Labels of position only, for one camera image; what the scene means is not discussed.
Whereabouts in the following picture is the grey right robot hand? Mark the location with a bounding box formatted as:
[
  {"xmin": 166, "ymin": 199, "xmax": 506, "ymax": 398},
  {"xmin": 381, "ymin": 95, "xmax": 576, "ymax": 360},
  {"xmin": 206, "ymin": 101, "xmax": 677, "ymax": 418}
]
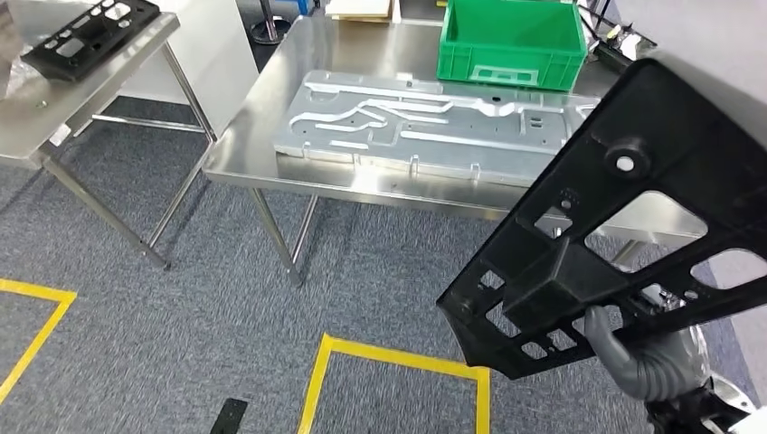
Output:
[{"xmin": 582, "ymin": 283, "xmax": 713, "ymax": 402}]

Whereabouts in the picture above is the black plastic mounting part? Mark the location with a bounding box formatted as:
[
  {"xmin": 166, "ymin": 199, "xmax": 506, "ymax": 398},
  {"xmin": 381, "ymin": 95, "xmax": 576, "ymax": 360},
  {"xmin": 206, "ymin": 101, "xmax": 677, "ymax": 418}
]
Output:
[
  {"xmin": 19, "ymin": 0, "xmax": 163, "ymax": 83},
  {"xmin": 436, "ymin": 51, "xmax": 767, "ymax": 382}
]

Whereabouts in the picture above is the stainless steel workbench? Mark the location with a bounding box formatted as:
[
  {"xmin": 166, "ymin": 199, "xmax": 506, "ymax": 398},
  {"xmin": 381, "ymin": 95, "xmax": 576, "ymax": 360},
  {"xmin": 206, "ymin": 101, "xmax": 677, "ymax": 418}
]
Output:
[{"xmin": 202, "ymin": 14, "xmax": 711, "ymax": 290}]

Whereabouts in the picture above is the stamped metal plate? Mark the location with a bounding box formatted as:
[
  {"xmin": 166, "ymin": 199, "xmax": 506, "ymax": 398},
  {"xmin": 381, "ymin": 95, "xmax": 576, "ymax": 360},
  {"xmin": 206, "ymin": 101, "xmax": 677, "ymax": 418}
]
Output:
[{"xmin": 272, "ymin": 69, "xmax": 601, "ymax": 188}]

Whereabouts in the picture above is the green plastic crate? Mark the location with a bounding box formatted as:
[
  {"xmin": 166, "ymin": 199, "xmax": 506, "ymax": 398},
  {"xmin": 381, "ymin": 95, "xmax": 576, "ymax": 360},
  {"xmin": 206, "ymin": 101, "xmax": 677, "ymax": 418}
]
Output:
[{"xmin": 435, "ymin": 0, "xmax": 590, "ymax": 93}]

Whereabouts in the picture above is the cardboard stack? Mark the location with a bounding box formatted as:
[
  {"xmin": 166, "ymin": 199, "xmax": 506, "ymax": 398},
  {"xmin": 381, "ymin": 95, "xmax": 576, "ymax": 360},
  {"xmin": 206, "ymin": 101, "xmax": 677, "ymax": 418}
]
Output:
[{"xmin": 325, "ymin": 0, "xmax": 402, "ymax": 25}]

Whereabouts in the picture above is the white cabinet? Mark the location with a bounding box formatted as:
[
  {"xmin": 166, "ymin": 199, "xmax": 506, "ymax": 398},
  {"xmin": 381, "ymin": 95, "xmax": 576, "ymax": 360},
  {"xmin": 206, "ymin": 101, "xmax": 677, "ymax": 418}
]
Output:
[{"xmin": 117, "ymin": 0, "xmax": 260, "ymax": 140}]

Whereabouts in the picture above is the stainless steel table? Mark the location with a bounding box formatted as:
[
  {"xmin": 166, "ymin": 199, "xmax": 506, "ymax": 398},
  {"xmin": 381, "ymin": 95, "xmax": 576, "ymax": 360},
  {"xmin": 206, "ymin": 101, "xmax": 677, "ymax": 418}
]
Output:
[{"xmin": 0, "ymin": 12, "xmax": 218, "ymax": 272}]

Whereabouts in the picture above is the crumpled clear plastic bag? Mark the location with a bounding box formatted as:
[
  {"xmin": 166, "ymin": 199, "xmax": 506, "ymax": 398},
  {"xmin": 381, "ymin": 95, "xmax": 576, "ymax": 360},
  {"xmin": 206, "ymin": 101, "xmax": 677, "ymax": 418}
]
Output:
[{"xmin": 0, "ymin": 56, "xmax": 44, "ymax": 100}]

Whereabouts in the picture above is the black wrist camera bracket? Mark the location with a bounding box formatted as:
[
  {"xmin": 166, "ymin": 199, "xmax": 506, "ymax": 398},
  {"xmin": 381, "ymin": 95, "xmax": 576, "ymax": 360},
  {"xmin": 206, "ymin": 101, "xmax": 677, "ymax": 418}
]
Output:
[{"xmin": 644, "ymin": 382, "xmax": 759, "ymax": 434}]

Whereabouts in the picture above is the black device with cables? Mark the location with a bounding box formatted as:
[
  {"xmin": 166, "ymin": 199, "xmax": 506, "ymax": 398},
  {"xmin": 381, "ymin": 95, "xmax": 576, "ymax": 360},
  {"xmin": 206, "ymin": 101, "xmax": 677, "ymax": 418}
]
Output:
[{"xmin": 590, "ymin": 24, "xmax": 658, "ymax": 74}]

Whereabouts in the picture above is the black flat robot bracket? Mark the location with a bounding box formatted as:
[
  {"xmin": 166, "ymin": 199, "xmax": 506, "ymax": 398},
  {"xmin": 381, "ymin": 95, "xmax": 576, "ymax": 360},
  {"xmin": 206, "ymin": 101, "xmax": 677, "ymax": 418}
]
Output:
[{"xmin": 209, "ymin": 398, "xmax": 250, "ymax": 434}]

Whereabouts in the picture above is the chrome stanchion post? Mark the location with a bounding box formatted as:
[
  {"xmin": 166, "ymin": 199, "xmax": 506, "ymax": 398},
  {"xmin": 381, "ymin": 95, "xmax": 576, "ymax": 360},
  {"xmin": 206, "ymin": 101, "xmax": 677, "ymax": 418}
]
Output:
[{"xmin": 250, "ymin": 0, "xmax": 293, "ymax": 46}]

